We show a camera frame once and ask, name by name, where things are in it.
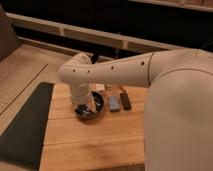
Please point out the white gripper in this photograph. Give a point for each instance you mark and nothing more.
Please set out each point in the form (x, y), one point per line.
(82, 100)

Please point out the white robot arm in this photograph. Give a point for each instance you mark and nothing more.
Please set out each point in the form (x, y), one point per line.
(178, 111)

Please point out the small white bottle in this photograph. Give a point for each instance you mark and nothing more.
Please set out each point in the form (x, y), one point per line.
(100, 87)

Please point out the black bowl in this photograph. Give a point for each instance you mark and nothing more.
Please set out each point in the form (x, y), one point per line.
(99, 104)

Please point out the black remote control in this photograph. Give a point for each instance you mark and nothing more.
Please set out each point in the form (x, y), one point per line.
(125, 101)

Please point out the dark grey floor mat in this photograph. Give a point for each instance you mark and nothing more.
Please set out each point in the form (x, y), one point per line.
(22, 141)

